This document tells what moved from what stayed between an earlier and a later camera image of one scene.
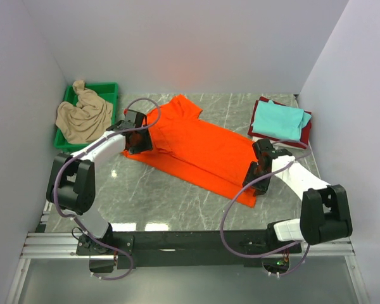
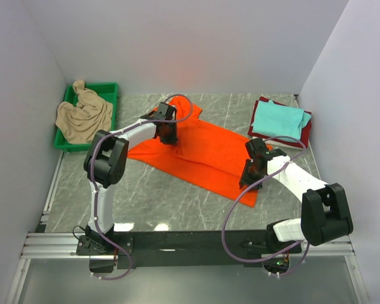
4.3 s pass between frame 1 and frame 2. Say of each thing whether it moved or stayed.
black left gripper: moved
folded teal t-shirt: stayed
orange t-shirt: stayed
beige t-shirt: stayed
